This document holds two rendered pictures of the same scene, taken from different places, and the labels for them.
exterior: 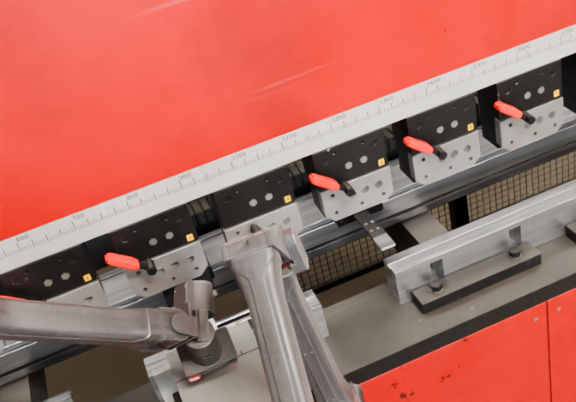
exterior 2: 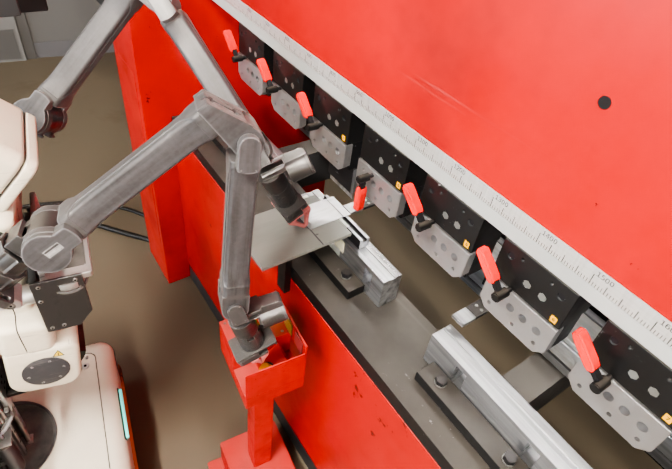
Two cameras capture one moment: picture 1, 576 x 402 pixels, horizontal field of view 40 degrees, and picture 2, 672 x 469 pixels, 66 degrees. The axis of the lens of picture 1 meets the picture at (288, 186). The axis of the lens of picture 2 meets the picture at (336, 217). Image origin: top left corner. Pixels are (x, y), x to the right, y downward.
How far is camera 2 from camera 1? 1.07 m
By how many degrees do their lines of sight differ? 49
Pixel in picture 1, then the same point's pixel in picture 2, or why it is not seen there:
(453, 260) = (473, 390)
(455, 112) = (549, 289)
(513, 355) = not seen: outside the picture
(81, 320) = (211, 81)
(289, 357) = (126, 165)
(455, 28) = (608, 215)
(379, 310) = (413, 341)
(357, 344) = (371, 328)
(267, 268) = (184, 120)
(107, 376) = not seen: hidden behind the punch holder
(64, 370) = not seen: hidden behind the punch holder
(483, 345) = (412, 448)
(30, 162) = not seen: outside the picture
